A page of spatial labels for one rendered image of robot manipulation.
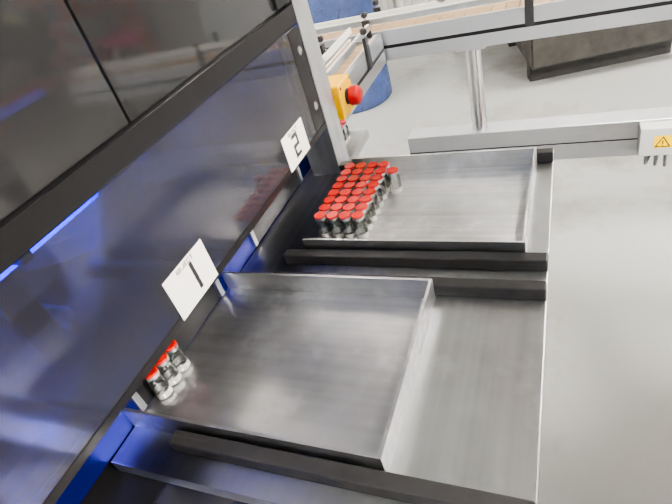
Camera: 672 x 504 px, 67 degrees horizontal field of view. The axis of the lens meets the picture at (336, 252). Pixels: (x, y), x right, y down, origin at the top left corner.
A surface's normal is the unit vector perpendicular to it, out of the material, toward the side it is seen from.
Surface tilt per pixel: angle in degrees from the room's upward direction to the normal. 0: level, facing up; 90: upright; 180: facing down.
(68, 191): 90
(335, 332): 0
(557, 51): 90
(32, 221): 90
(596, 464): 0
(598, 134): 90
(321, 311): 0
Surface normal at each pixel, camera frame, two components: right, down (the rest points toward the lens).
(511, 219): -0.25, -0.77
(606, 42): -0.08, 0.62
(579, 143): -0.32, 0.64
